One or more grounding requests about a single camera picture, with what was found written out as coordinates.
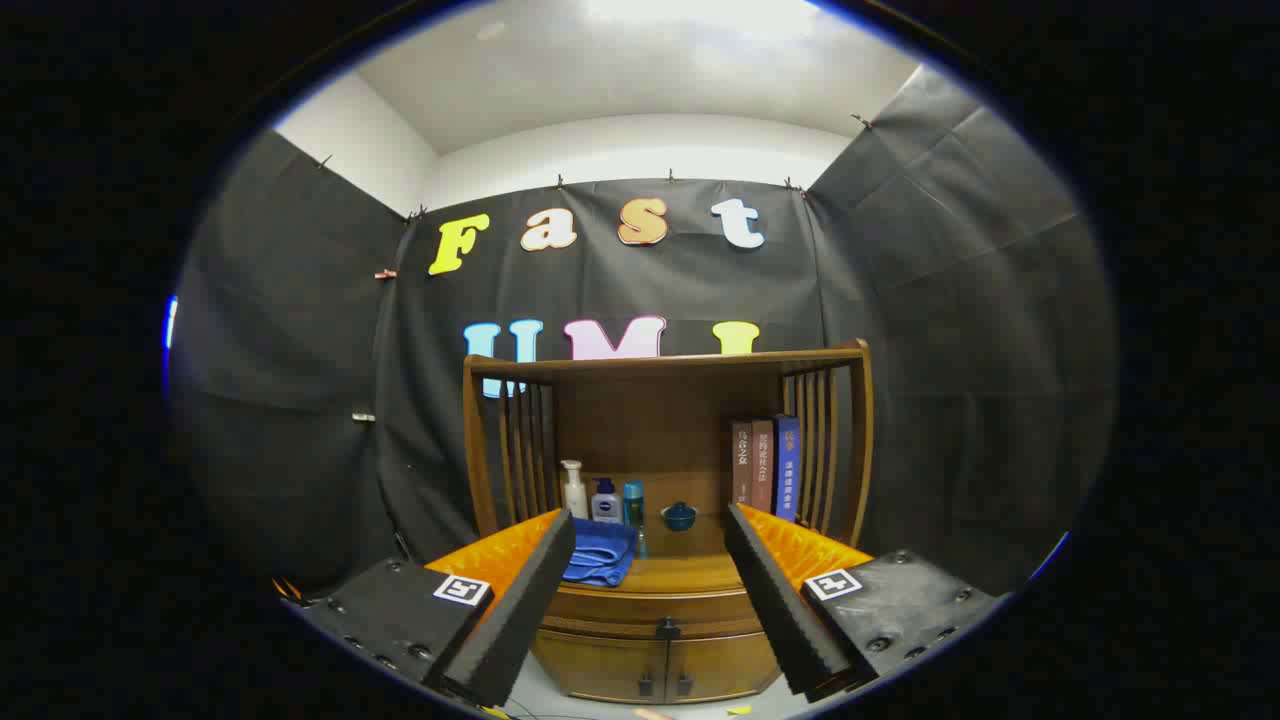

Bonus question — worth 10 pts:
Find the tall teal bottle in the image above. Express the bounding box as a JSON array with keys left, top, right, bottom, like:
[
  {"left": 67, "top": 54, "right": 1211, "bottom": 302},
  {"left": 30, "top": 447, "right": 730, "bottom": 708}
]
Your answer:
[{"left": 622, "top": 481, "right": 649, "bottom": 559}]

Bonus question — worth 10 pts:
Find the reddish brown book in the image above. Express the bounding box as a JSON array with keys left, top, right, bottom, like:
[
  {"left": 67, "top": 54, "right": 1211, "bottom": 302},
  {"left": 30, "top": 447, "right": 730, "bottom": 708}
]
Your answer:
[{"left": 752, "top": 419, "right": 776, "bottom": 513}]

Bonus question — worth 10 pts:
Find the wooden cabinet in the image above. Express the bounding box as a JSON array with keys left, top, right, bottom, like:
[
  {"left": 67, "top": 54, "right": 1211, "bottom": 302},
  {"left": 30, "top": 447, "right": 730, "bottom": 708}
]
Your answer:
[{"left": 462, "top": 338, "right": 874, "bottom": 706}]

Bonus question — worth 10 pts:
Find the dark brown book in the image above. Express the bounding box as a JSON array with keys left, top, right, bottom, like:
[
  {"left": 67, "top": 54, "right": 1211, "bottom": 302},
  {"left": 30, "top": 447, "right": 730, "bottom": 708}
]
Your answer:
[{"left": 731, "top": 420, "right": 754, "bottom": 506}]

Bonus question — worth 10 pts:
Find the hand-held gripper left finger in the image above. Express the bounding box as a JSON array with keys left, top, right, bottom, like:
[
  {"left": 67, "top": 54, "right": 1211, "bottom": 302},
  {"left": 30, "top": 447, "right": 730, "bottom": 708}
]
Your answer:
[{"left": 272, "top": 508, "right": 577, "bottom": 709}]

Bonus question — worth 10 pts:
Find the wooden drawer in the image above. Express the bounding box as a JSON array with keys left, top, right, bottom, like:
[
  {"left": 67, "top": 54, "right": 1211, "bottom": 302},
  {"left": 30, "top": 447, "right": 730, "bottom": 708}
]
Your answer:
[{"left": 540, "top": 588, "right": 761, "bottom": 641}]

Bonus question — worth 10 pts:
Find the folded blue towel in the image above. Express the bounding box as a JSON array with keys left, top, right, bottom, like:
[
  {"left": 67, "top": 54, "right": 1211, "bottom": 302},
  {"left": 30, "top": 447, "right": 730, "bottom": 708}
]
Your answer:
[{"left": 563, "top": 517, "right": 638, "bottom": 588}]

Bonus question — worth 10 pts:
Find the blue book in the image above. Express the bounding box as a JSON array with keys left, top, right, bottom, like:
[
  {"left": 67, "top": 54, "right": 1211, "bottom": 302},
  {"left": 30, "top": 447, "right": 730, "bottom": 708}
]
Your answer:
[{"left": 774, "top": 415, "right": 801, "bottom": 523}]

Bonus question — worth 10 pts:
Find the wooden countertop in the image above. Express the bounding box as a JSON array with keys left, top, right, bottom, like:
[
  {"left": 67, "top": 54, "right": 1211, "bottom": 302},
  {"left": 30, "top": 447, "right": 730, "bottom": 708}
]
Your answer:
[{"left": 548, "top": 528, "right": 746, "bottom": 595}]

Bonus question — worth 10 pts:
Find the white pump bottle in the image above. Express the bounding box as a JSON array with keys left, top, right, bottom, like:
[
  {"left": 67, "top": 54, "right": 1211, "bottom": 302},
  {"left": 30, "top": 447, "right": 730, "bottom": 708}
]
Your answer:
[{"left": 560, "top": 459, "right": 590, "bottom": 521}]

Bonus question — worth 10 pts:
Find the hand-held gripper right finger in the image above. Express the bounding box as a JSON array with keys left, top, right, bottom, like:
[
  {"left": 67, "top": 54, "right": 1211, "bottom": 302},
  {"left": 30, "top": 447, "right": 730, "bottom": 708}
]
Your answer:
[{"left": 724, "top": 502, "right": 1004, "bottom": 703}]

